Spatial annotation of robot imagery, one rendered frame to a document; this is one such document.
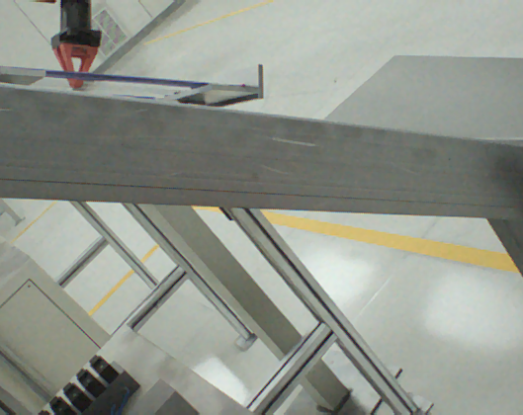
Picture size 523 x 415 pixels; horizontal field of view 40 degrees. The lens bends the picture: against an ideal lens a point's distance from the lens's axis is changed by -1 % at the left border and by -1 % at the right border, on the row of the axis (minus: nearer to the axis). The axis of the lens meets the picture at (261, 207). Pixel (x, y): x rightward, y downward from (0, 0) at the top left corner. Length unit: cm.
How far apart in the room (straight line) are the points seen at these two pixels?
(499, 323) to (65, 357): 109
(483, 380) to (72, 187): 124
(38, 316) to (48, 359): 12
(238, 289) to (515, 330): 59
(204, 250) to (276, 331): 25
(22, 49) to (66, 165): 830
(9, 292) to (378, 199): 149
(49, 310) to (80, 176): 154
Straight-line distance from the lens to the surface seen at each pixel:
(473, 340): 165
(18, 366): 193
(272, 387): 135
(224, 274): 148
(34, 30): 876
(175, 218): 142
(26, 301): 193
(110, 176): 42
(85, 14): 139
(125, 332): 117
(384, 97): 130
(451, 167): 56
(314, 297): 135
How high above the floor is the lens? 108
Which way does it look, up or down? 23 degrees down
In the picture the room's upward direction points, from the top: 39 degrees counter-clockwise
